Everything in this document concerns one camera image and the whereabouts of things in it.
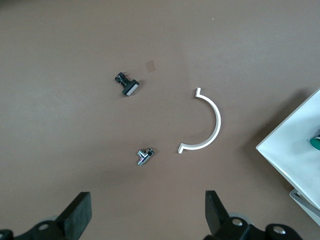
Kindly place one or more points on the white drawer cabinet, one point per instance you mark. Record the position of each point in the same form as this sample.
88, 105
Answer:
303, 202

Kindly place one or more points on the green push button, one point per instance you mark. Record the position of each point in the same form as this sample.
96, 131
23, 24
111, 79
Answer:
315, 143

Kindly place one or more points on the chrome pipe fitting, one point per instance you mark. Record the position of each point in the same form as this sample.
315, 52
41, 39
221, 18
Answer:
143, 157

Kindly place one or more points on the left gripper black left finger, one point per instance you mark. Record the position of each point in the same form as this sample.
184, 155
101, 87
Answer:
75, 217

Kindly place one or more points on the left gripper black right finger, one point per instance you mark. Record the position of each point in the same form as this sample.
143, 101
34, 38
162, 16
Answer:
217, 220

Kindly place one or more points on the black square push button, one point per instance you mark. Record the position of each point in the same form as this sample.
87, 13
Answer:
128, 87

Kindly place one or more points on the white tray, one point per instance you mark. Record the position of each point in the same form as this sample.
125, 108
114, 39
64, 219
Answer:
295, 140

